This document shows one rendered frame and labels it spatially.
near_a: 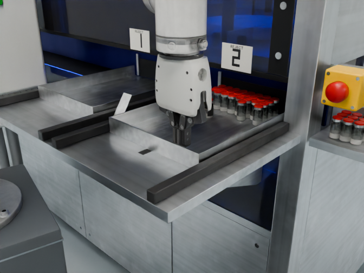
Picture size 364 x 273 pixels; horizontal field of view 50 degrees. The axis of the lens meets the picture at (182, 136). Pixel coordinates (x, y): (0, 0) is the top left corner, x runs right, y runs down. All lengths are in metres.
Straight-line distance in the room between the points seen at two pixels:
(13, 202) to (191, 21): 0.40
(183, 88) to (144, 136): 0.17
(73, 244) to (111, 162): 1.29
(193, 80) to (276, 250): 0.56
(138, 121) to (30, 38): 0.70
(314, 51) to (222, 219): 0.54
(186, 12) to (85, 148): 0.34
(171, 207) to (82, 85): 0.69
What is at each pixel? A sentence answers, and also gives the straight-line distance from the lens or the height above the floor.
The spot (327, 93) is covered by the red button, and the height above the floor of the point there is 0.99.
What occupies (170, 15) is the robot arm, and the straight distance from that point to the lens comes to 0.62.
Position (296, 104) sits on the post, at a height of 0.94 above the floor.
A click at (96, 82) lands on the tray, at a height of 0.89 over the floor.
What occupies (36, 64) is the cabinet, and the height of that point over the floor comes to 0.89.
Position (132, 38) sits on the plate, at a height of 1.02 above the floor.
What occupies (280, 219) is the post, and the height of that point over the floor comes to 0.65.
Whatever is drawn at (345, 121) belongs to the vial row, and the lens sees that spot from 0.85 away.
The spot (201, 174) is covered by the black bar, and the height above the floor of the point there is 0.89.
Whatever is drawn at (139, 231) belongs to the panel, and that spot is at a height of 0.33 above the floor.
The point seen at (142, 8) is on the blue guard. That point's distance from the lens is 1.12.
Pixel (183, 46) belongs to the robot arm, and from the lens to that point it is 0.62.
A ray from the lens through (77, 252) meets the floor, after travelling 1.94.
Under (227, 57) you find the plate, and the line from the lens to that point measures 0.93.
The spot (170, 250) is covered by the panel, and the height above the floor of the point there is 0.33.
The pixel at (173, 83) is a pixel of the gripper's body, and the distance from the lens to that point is 0.66.
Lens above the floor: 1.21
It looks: 23 degrees down
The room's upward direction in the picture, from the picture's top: straight up
